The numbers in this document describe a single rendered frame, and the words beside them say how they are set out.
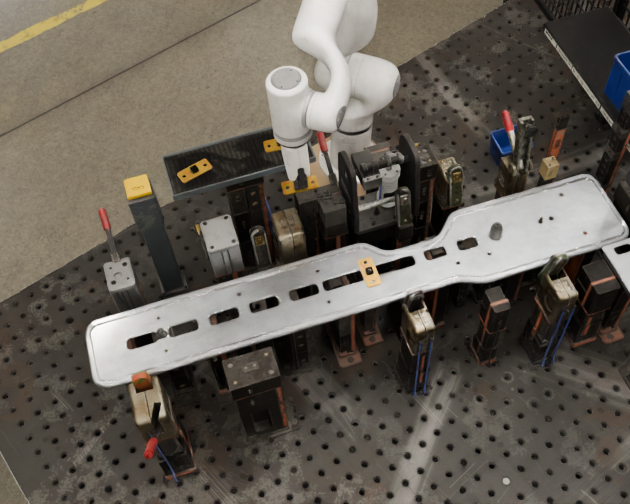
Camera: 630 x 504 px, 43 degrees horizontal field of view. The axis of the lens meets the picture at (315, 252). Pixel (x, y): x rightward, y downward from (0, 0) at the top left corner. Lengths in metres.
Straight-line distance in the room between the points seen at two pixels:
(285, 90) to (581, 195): 0.94
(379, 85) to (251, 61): 1.89
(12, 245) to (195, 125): 0.95
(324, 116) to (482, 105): 1.26
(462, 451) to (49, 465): 1.06
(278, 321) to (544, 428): 0.75
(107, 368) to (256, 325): 0.36
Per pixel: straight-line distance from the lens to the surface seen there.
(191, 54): 4.09
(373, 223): 2.15
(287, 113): 1.64
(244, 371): 1.87
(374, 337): 2.26
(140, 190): 2.04
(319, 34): 1.68
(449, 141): 2.69
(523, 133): 2.10
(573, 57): 2.53
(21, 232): 3.60
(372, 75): 2.17
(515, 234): 2.12
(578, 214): 2.19
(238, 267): 2.04
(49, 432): 2.30
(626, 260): 2.14
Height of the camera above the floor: 2.71
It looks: 56 degrees down
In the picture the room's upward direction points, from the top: 5 degrees counter-clockwise
